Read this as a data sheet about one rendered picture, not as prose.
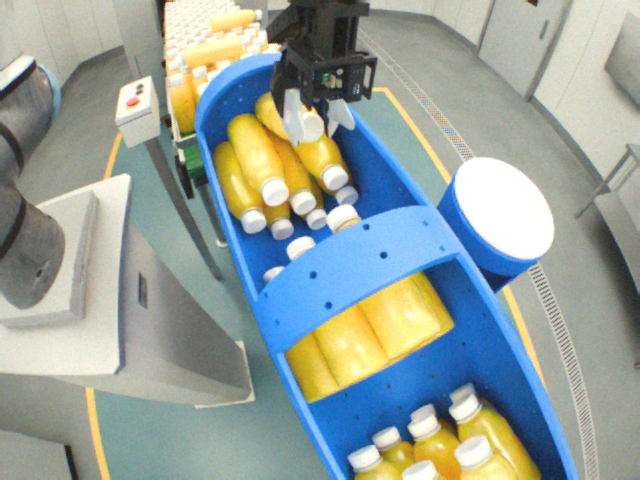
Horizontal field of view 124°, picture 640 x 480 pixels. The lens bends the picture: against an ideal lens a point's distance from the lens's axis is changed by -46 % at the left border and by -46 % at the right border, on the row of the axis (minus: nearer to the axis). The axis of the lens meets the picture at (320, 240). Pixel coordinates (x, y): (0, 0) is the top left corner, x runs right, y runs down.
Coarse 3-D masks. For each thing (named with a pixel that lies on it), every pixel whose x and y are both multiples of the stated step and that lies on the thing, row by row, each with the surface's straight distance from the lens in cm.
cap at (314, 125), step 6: (306, 114) 41; (312, 114) 41; (306, 120) 41; (312, 120) 41; (318, 120) 41; (306, 126) 41; (312, 126) 41; (318, 126) 42; (306, 132) 41; (312, 132) 42; (318, 132) 42; (306, 138) 41; (312, 138) 42; (318, 138) 42
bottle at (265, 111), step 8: (264, 96) 56; (256, 104) 57; (264, 104) 52; (272, 104) 49; (256, 112) 56; (264, 112) 51; (272, 112) 47; (304, 112) 43; (312, 112) 43; (264, 120) 51; (272, 120) 46; (272, 128) 47; (280, 128) 45; (280, 136) 46
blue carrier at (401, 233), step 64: (256, 64) 55; (384, 192) 54; (256, 256) 53; (320, 256) 28; (384, 256) 29; (448, 256) 32; (256, 320) 38; (320, 320) 28; (384, 384) 53; (448, 384) 53; (512, 384) 48; (320, 448) 34
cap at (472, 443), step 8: (472, 440) 38; (480, 440) 37; (464, 448) 37; (472, 448) 36; (480, 448) 36; (488, 448) 37; (456, 456) 37; (464, 456) 36; (472, 456) 36; (480, 456) 36; (464, 464) 37
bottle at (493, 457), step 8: (488, 456) 37; (496, 456) 38; (504, 456) 40; (472, 464) 37; (480, 464) 36; (488, 464) 37; (496, 464) 37; (504, 464) 38; (464, 472) 38; (472, 472) 37; (480, 472) 37; (488, 472) 37; (496, 472) 37; (504, 472) 38; (512, 472) 39
